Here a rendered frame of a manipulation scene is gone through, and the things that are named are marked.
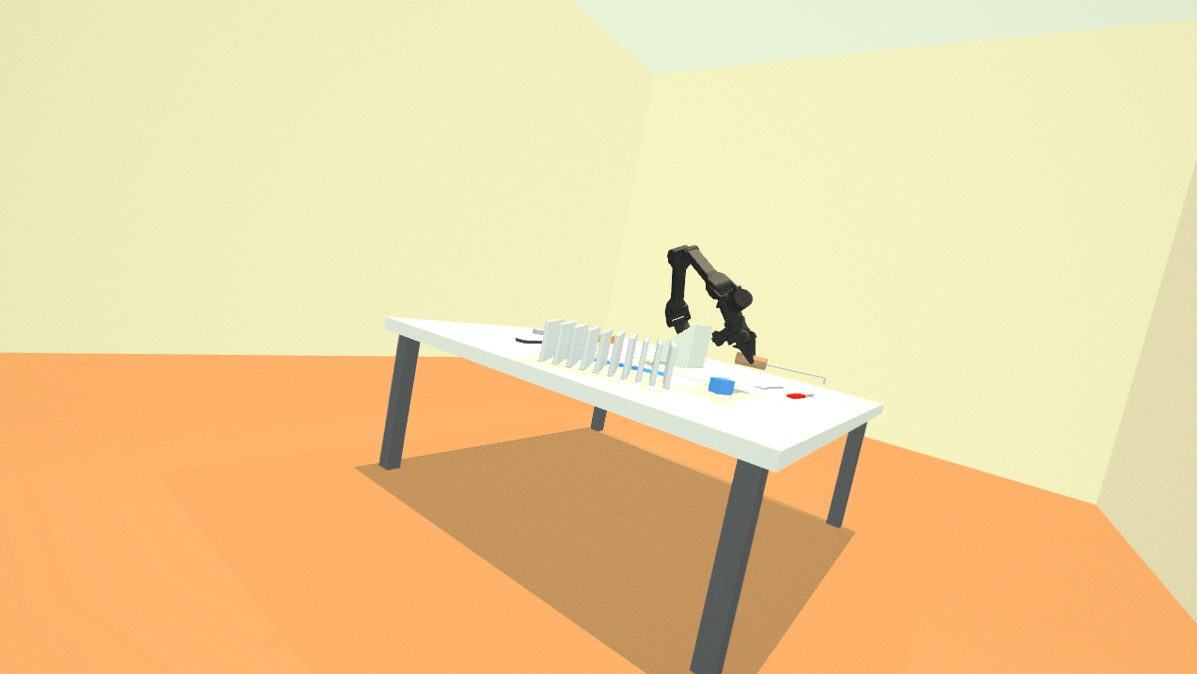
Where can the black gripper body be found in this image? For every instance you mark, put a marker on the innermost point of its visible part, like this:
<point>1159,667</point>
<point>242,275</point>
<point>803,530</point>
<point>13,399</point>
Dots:
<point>738,327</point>

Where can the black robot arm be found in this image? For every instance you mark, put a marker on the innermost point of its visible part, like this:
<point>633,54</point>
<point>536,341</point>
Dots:
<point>732,299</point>

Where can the blue cube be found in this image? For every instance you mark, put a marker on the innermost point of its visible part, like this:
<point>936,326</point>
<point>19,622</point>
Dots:
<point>721,385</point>

